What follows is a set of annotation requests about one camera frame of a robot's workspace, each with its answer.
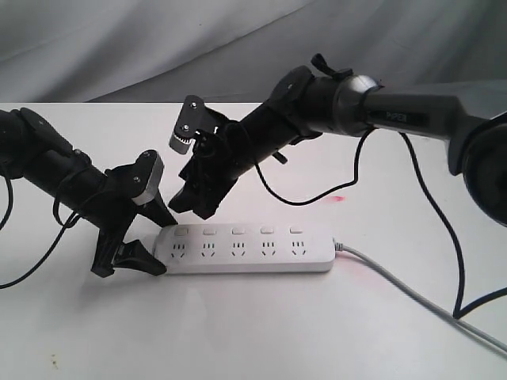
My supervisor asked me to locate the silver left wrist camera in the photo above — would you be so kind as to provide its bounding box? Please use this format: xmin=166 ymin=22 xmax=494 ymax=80
xmin=130 ymin=150 xmax=164 ymax=206

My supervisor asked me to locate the grey backdrop cloth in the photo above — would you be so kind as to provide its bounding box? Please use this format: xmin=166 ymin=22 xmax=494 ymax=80
xmin=1 ymin=1 xmax=506 ymax=103

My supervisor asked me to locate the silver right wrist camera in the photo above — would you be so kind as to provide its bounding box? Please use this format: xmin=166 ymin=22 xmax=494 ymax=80
xmin=169 ymin=95 xmax=206 ymax=155

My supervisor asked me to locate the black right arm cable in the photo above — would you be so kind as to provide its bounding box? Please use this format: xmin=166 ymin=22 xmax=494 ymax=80
xmin=253 ymin=126 xmax=507 ymax=320

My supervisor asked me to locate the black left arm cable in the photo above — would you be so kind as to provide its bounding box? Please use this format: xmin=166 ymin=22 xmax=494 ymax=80
xmin=0 ymin=150 xmax=120 ymax=290

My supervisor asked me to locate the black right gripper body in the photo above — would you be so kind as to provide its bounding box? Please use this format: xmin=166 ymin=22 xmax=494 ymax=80
xmin=179 ymin=118 xmax=254 ymax=194

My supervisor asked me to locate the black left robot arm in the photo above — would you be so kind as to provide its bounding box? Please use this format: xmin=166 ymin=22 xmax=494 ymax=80
xmin=1 ymin=108 xmax=176 ymax=278

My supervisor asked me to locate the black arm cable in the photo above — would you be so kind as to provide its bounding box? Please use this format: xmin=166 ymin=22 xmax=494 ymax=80
xmin=253 ymin=126 xmax=507 ymax=320
xmin=0 ymin=150 xmax=120 ymax=290

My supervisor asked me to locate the white five-outlet power strip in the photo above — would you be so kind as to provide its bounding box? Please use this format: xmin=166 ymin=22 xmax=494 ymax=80
xmin=154 ymin=223 xmax=335 ymax=275

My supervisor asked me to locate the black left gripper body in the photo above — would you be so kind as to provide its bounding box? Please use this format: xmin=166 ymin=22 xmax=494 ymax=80
xmin=91 ymin=165 xmax=143 ymax=277

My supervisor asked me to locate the grey power strip cable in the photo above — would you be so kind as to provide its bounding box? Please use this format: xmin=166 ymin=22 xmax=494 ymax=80
xmin=333 ymin=239 xmax=507 ymax=353

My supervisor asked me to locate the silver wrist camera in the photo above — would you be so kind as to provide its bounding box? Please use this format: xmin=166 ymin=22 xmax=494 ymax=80
xmin=169 ymin=95 xmax=206 ymax=155
xmin=130 ymin=150 xmax=164 ymax=206

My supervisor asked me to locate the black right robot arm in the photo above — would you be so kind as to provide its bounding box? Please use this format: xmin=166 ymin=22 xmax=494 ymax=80
xmin=169 ymin=55 xmax=506 ymax=224

